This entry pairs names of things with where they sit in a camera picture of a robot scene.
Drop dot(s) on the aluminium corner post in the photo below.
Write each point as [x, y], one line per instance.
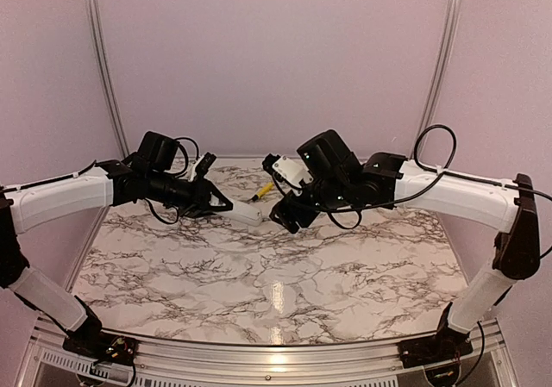
[444, 53]
[103, 66]

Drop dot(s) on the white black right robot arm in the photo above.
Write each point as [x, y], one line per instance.
[389, 181]

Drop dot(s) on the left aluminium corner post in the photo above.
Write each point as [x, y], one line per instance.
[103, 66]

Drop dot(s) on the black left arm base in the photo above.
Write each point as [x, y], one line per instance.
[111, 348]

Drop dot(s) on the aluminium table front rail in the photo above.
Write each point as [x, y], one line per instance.
[164, 362]

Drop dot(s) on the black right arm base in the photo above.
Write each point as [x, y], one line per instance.
[439, 347]

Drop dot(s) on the yellow handled screwdriver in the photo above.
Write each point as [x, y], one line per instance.
[261, 192]

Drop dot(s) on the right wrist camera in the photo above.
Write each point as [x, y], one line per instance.
[286, 170]

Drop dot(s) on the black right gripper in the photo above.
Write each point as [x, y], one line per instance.
[288, 218]

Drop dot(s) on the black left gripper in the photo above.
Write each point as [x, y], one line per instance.
[198, 202]

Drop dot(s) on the right aluminium corner post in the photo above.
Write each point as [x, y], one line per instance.
[444, 53]

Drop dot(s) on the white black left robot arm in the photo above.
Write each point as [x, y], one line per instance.
[103, 184]

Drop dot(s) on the white remote control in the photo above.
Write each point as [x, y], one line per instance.
[245, 213]

